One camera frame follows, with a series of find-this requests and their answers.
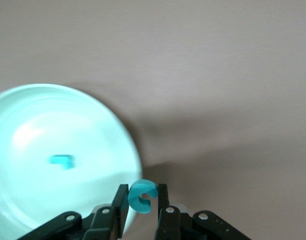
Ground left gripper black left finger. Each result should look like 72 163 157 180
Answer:
17 184 130 240

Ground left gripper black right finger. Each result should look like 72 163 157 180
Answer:
154 184 253 240

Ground teal letter c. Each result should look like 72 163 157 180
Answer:
127 179 159 215

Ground teal letter r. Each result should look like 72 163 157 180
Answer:
48 154 76 170

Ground light green plate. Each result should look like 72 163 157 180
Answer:
0 83 144 238

